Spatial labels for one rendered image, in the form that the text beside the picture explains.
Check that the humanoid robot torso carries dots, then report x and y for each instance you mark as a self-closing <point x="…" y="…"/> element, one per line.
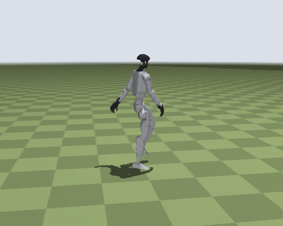
<point x="139" y="90"/>

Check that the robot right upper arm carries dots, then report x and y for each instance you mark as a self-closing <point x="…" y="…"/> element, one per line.
<point x="147" y="79"/>

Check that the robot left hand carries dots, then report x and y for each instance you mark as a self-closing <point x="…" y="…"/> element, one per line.
<point x="114" y="105"/>

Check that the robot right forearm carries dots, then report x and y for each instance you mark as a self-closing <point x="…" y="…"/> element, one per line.
<point x="155" y="99"/>

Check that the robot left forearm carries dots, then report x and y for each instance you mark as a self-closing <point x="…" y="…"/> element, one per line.
<point x="123" y="95"/>

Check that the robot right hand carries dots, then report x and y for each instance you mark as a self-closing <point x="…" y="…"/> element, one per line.
<point x="161" y="109"/>

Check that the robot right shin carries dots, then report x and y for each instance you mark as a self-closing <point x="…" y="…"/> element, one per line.
<point x="139" y="149"/>

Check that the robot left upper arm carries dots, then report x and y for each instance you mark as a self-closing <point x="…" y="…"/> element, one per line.
<point x="129" y="85"/>

